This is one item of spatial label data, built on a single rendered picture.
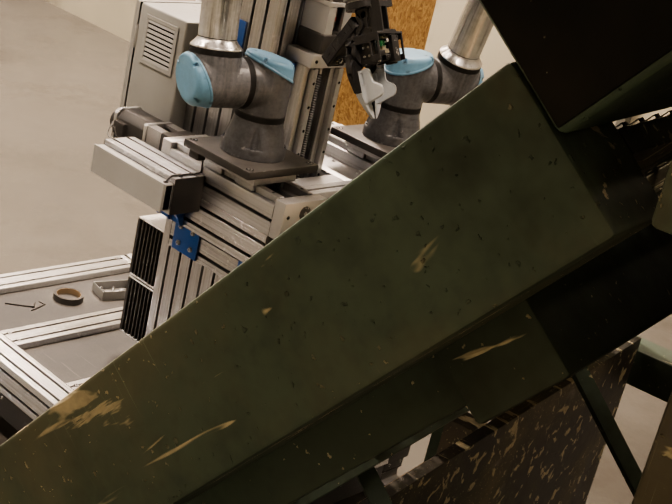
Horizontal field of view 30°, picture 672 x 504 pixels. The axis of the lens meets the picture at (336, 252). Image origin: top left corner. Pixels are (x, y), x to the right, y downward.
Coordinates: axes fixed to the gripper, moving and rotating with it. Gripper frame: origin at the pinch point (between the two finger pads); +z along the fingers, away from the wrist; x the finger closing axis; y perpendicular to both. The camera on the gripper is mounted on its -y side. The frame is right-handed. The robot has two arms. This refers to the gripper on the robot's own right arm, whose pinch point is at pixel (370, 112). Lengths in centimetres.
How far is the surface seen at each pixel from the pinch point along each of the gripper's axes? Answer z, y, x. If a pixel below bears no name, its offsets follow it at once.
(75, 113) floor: -44, -370, 202
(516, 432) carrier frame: 64, 10, 19
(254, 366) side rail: 25, 93, -122
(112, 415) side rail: 28, 79, -123
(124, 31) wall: -106, -479, 328
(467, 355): 26, 103, -112
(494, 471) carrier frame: 71, 7, 14
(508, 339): 25, 106, -112
